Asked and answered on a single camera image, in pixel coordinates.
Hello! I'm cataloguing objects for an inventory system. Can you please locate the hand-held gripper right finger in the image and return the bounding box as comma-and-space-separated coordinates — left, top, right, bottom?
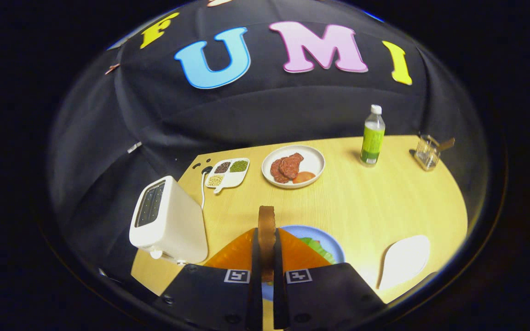
272, 228, 386, 331

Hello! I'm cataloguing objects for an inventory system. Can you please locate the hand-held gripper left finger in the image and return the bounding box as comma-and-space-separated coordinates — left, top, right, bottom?
155, 228, 264, 331

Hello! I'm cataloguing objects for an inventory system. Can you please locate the brown toast slice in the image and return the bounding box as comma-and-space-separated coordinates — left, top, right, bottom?
258, 205, 277, 282

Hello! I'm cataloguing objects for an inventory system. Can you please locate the green lettuce leaf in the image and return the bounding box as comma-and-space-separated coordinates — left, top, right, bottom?
300, 237, 337, 265

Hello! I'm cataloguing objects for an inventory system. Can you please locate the blue plate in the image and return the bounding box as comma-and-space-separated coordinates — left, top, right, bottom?
261, 225, 346, 302

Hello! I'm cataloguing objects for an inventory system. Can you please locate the white divided condiment dish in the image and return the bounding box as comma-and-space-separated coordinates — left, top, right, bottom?
205, 158, 250, 194

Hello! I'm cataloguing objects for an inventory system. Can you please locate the white toaster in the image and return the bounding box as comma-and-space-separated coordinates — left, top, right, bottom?
129, 176, 209, 265

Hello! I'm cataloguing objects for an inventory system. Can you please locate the brown meat patty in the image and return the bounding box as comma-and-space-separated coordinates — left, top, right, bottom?
279, 153, 304, 180
270, 159, 288, 184

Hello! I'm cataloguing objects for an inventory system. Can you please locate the round white meat plate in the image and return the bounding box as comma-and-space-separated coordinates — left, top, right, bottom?
261, 145, 326, 189

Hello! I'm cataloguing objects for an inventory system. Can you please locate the green label plastic bottle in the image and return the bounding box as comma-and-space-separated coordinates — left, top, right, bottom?
360, 104, 386, 167

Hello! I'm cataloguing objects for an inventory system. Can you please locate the white toaster cable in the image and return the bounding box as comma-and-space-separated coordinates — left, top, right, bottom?
200, 166, 214, 210

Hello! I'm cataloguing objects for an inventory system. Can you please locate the wire basket with wooden handle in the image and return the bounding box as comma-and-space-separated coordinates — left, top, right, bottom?
409, 134, 456, 172

